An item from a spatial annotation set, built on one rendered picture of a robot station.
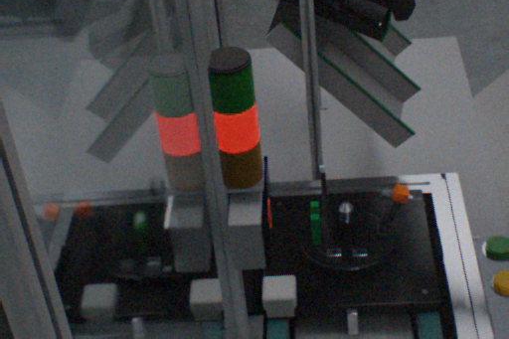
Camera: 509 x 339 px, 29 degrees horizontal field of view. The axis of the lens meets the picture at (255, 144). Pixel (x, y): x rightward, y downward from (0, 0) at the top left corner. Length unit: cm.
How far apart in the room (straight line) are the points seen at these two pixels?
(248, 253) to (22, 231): 72
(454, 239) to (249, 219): 47
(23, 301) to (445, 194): 119
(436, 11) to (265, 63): 198
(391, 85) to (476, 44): 211
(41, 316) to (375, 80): 128
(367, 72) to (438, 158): 23
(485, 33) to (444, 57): 178
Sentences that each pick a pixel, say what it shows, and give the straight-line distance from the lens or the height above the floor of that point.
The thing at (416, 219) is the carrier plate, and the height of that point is 97.
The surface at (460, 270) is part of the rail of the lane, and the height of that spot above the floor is 95.
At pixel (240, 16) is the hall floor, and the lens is 400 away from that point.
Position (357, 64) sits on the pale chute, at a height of 107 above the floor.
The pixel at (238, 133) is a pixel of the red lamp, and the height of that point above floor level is 134.
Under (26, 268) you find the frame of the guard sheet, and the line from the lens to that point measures 39.
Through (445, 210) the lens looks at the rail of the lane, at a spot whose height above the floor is 96.
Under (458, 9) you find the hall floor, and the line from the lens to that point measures 397.
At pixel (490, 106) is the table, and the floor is 86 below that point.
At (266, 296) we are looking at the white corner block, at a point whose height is 99.
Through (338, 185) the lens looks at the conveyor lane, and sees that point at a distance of 154.
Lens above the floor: 194
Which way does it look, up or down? 37 degrees down
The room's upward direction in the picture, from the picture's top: 6 degrees counter-clockwise
